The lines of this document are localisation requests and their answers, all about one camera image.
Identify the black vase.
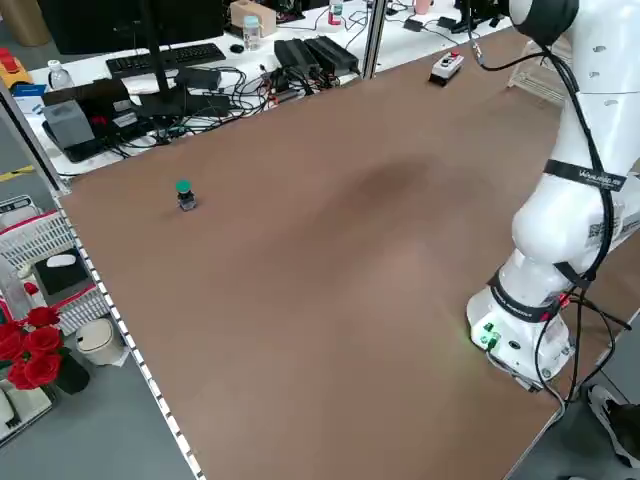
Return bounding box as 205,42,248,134
52,349,91,396

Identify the small white bin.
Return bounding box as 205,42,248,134
74,318,126,366

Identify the red rose bouquet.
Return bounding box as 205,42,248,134
0,282,66,391

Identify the aluminium frame post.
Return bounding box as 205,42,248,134
360,0,387,80

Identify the white button control box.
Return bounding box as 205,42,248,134
428,50,463,87

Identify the black finned power supply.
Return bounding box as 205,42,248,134
304,35,360,74
273,38,321,76

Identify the black mouse pad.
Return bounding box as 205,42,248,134
33,249,94,296

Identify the white wire rack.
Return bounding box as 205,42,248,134
507,37,576,106

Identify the clear plastic water bottle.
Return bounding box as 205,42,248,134
47,59,75,92

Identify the clear bottle with teal cap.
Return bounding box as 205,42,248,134
242,14,263,52

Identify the green push button switch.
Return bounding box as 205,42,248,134
175,179,199,213

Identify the cardboard box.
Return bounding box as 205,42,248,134
229,0,278,37

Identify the person's foot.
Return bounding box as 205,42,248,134
587,383,640,469

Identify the black arm cable with connector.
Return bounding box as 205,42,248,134
462,0,616,281

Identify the perforated table edge rail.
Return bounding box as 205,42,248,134
57,197,206,480

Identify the grey box device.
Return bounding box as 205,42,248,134
42,99,96,149

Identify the black keyboard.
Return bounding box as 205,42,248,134
105,42,227,79

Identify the white plastic basket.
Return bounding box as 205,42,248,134
0,209,114,336

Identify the black monitor stand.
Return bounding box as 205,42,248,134
133,0,231,119

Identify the black monitor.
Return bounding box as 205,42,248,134
38,0,226,55

